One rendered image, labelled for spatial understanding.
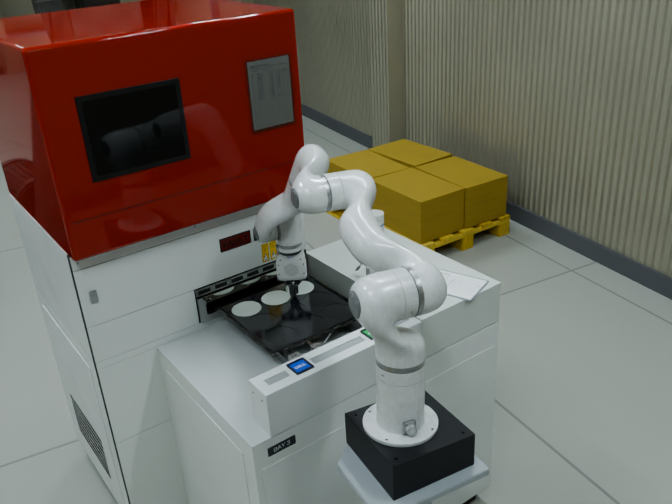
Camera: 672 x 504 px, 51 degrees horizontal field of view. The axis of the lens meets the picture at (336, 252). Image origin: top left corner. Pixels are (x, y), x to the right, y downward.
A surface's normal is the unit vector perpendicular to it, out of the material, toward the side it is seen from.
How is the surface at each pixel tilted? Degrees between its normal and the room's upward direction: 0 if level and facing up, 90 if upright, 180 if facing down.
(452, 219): 90
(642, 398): 0
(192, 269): 90
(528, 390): 0
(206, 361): 0
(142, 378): 90
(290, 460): 90
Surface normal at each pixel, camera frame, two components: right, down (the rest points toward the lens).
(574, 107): -0.88, 0.25
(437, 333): 0.59, 0.33
